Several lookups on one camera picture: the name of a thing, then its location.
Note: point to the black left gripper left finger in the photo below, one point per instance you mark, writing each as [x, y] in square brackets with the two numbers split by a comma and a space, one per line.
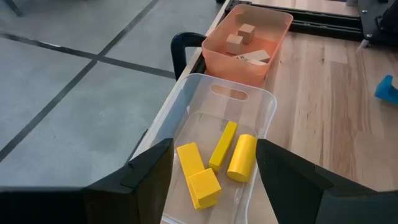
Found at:
[109, 202]

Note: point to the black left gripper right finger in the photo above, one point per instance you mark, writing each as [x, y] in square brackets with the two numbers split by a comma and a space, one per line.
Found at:
[311, 199]

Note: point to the yellow wooden cylinder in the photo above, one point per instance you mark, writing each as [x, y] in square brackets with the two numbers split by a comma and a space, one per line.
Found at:
[242, 158]

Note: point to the yellow rectangular wooden block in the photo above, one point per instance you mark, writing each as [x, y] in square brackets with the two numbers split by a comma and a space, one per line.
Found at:
[189, 157]

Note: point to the small yellow wooden cube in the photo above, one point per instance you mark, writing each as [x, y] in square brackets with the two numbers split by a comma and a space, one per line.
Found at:
[205, 186]

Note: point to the thin yellow wooden bar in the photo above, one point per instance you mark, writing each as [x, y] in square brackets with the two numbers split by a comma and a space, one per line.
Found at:
[223, 146]

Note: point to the blue rectangular wooden block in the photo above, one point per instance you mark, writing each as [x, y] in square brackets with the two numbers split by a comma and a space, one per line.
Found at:
[387, 90]

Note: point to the long printed plain wooden block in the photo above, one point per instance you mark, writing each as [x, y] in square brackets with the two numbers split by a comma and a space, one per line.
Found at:
[253, 55]

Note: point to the plain wooden cube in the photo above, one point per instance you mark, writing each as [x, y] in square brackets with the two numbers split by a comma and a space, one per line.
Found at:
[234, 44]
[246, 32]

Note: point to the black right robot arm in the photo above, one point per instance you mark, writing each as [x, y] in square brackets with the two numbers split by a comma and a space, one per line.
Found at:
[390, 18]

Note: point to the clear plastic bin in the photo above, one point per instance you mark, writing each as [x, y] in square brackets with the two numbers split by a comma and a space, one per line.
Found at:
[258, 102]

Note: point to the orange translucent plastic bin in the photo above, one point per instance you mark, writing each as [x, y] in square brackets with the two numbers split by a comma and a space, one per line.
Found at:
[230, 70]

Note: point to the black table clamp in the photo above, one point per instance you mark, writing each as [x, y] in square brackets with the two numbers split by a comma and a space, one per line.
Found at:
[178, 56]

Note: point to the black aluminium frame rail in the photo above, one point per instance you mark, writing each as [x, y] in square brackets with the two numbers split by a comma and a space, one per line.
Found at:
[326, 29]

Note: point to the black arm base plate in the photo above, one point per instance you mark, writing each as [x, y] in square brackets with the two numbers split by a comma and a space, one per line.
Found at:
[370, 18]

